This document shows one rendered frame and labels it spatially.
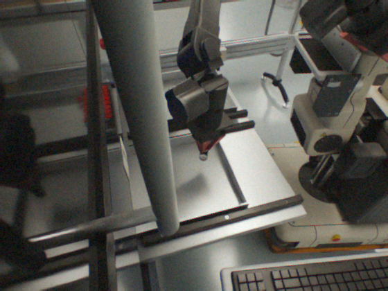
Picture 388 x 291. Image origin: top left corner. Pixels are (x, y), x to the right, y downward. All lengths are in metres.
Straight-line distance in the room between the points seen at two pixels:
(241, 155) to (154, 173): 0.58
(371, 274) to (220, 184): 0.40
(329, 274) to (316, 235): 0.69
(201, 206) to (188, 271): 0.89
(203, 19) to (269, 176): 0.43
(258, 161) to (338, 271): 0.32
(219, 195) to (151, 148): 0.51
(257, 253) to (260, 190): 0.91
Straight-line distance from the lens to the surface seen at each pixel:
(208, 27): 0.53
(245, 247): 1.56
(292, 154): 1.62
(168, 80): 1.02
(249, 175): 0.71
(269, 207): 0.65
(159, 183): 0.20
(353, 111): 1.01
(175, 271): 1.50
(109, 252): 0.27
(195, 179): 0.68
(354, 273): 0.74
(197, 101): 0.46
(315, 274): 0.70
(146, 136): 0.16
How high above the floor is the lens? 1.45
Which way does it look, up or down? 50 degrees down
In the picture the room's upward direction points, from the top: straight up
